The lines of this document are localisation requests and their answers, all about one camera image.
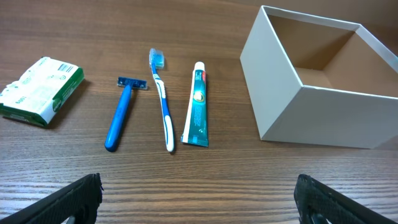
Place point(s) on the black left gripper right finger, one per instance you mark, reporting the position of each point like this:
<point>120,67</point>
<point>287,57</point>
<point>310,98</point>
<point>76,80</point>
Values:
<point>318,203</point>

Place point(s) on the blue disposable razor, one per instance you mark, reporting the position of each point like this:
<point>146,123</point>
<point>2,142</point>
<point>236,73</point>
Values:
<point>111,141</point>

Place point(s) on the white cardboard box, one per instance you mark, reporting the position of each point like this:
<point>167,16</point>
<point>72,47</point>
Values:
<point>316,80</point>

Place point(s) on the green white soap pack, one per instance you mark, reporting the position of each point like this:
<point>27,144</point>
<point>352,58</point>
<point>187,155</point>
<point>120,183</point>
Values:
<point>41,91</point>

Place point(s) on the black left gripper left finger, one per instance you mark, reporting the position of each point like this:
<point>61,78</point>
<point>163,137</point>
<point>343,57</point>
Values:
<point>78,202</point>

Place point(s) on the teal toothpaste tube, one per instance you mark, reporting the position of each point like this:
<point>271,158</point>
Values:
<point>195,131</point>

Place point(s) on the blue white toothbrush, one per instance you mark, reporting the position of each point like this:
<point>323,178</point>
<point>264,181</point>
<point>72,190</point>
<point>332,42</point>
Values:
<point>157,60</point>

